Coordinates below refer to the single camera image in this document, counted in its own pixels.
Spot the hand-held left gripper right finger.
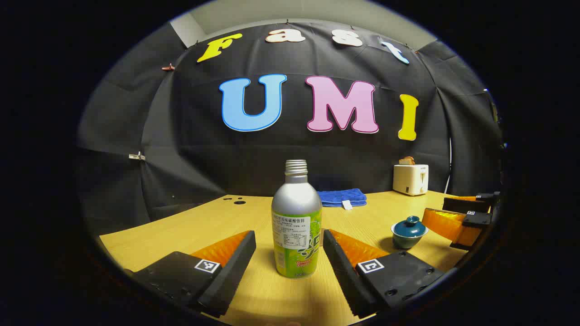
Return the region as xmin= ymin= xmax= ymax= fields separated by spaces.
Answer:
xmin=323 ymin=229 xmax=447 ymax=319

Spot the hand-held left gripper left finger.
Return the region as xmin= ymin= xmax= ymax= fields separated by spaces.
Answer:
xmin=125 ymin=230 xmax=256 ymax=318

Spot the teal white teacup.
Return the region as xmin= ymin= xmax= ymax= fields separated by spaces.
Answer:
xmin=391 ymin=226 xmax=429 ymax=250

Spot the silver green water bottle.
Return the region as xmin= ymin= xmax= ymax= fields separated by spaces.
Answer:
xmin=271 ymin=159 xmax=323 ymax=279

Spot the white toaster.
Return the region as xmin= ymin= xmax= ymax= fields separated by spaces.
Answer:
xmin=392 ymin=164 xmax=429 ymax=196

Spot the blue folded towel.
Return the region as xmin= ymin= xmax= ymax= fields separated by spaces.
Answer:
xmin=316 ymin=188 xmax=367 ymax=211

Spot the black backdrop cloth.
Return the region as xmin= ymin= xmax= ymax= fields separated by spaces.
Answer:
xmin=76 ymin=20 xmax=503 ymax=227

